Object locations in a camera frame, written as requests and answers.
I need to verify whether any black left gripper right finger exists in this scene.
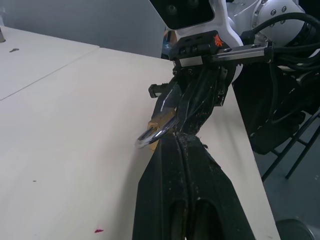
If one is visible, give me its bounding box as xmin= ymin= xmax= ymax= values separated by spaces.
xmin=177 ymin=134 xmax=256 ymax=240

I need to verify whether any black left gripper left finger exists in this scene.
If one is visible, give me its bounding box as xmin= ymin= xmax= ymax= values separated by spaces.
xmin=131 ymin=134 xmax=188 ymax=240

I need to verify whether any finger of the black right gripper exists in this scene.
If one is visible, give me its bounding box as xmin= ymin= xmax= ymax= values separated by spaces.
xmin=176 ymin=66 xmax=226 ymax=136
xmin=148 ymin=74 xmax=183 ymax=121

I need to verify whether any brass padlock with silver shackle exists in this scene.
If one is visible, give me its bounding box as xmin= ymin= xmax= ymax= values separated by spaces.
xmin=136 ymin=109 xmax=182 ymax=152

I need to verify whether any black folding chair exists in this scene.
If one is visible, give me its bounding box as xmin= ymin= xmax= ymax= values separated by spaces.
xmin=231 ymin=62 xmax=320 ymax=156
xmin=259 ymin=106 xmax=320 ymax=183

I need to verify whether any grey round robot part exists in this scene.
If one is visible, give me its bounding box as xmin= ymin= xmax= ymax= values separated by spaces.
xmin=274 ymin=218 xmax=316 ymax=240

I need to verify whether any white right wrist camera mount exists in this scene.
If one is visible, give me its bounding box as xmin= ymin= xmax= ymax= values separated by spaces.
xmin=149 ymin=0 xmax=245 ymax=49

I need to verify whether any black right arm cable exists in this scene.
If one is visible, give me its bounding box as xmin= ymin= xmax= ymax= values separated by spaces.
xmin=239 ymin=13 xmax=320 ymax=123

